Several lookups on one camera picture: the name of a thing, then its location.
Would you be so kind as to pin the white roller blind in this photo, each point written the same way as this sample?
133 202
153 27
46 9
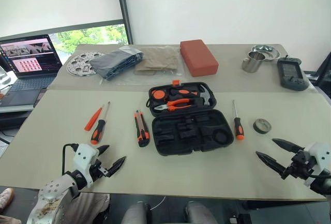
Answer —
51 1

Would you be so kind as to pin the open laptop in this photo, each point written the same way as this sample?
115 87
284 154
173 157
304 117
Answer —
28 53

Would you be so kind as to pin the dark smartphone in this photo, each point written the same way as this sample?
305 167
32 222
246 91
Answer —
38 98

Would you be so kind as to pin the grey handheld controller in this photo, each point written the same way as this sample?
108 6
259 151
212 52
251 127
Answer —
292 79

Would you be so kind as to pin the beige table cover sheet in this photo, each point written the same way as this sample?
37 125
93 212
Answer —
64 120
227 81

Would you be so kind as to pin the red rectangular block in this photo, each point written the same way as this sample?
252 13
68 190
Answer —
199 58

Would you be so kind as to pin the khaki trouser leg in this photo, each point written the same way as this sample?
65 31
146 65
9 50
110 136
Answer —
88 208
9 220

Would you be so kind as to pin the small orange tester screwdriver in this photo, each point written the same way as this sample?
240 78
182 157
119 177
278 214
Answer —
91 120

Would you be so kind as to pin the orange black tape measure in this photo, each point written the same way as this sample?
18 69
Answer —
157 94

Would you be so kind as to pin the dark blue cloth in bag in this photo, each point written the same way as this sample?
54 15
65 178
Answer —
113 63

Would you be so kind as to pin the grey tape roll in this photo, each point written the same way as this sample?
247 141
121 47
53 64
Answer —
257 128

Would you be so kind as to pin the black chair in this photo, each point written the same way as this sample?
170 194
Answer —
324 74

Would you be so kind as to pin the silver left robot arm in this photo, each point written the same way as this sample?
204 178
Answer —
51 190

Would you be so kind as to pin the stainless steel cup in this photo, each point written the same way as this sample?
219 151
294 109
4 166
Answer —
252 65

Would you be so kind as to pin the dark window frame post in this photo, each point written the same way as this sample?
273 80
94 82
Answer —
122 1

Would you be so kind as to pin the orange black utility knife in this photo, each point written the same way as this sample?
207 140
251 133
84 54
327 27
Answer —
142 131

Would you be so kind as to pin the stainless steel bowl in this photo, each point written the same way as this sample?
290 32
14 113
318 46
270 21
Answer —
271 53

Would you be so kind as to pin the clear glass jar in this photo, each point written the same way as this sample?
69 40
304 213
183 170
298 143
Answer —
3 79

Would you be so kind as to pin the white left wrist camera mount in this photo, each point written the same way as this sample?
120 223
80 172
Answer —
84 156

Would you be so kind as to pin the grey rounded shape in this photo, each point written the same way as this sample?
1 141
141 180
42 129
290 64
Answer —
135 213
200 213

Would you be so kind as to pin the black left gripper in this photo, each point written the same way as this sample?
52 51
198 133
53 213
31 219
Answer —
99 171

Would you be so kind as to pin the tan shoe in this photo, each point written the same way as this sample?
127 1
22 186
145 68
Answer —
5 198

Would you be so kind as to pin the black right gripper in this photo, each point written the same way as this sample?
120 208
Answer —
300 164

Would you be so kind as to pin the black tool case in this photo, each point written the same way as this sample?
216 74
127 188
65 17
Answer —
191 141

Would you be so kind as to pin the grey side desk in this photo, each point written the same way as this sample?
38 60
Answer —
15 108

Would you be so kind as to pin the round perforated metal disc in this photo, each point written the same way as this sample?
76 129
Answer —
77 66

